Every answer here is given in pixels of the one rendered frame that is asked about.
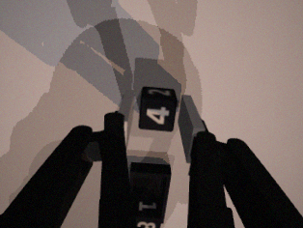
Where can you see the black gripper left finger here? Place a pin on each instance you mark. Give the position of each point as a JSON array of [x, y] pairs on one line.
[[45, 200]]

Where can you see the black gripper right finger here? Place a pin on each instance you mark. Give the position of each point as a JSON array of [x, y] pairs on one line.
[[257, 198]]

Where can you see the black cube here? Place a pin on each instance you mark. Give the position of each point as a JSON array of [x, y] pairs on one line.
[[148, 212], [158, 108]]

